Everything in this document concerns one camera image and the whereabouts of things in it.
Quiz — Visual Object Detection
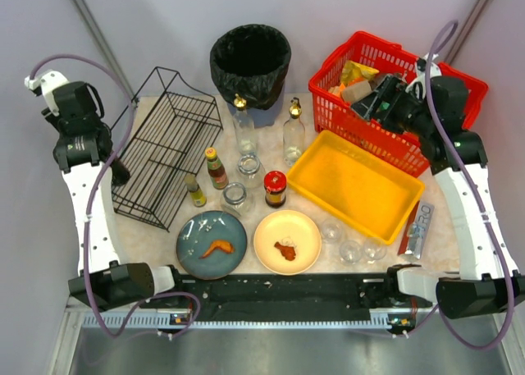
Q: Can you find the gold-capped glass bottle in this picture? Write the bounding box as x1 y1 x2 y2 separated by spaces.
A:
233 94 258 155
283 97 305 166

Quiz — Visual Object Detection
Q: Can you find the small yellow seasoning bottle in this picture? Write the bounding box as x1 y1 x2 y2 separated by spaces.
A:
184 174 207 208

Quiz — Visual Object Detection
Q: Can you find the red-brown sauce bottle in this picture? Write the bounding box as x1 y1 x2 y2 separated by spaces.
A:
204 147 229 190

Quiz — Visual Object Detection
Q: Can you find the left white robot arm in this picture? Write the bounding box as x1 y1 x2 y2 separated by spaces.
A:
25 71 176 311

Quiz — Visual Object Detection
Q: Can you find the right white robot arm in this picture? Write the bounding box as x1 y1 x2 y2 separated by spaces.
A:
351 58 524 319

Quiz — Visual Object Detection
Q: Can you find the brown cardboard box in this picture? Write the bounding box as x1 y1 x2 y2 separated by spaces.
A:
341 80 372 103

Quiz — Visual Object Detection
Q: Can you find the red plastic shopping basket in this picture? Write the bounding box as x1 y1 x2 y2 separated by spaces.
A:
308 31 488 176

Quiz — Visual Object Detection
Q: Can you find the yellow snack bag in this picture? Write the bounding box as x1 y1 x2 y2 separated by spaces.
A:
340 60 379 86

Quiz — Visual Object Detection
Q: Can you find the yellow plastic tray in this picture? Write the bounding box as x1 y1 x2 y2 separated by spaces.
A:
286 130 425 245

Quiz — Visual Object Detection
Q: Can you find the red-lidded sauce jar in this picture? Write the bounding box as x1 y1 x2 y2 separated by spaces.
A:
263 171 287 208

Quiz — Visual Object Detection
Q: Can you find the silver foil packet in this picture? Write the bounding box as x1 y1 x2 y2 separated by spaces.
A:
398 200 435 263

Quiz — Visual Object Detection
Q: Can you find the trash bin with black bag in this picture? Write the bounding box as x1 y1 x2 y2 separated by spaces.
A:
209 24 292 128

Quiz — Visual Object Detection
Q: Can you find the left small glass cup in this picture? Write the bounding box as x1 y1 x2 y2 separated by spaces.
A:
320 218 345 244

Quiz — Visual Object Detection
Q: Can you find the small glass cup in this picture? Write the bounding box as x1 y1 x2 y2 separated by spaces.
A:
363 237 387 263
320 218 345 244
339 240 363 264

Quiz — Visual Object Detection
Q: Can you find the rear empty glass jar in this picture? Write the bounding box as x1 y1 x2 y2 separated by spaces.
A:
237 153 265 189

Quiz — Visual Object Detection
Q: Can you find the empty glass jar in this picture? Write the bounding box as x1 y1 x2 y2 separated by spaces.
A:
237 153 265 189
221 182 254 217

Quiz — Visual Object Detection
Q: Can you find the right small glass cup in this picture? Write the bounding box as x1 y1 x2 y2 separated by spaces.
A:
363 237 387 263

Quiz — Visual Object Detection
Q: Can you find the cream ceramic plate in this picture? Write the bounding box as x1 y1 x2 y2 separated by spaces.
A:
253 210 322 276

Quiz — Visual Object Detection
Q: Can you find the middle small glass cup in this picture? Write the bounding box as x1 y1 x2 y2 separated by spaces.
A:
339 240 363 264

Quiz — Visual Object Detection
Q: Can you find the front empty glass jar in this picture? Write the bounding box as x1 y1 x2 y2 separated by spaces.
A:
221 182 254 217

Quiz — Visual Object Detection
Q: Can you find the chicken drumstick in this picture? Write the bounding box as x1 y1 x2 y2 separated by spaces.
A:
274 242 296 261

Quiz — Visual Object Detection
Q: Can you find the blue ceramic plate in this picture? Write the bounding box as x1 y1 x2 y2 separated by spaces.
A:
176 211 248 280

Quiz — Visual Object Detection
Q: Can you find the chicken wing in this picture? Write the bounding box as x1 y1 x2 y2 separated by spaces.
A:
199 240 235 259

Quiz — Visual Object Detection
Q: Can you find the black wire rack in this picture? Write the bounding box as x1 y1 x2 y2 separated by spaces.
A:
112 66 223 230

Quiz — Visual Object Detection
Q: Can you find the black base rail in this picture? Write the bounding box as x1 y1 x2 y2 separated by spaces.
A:
176 273 414 322

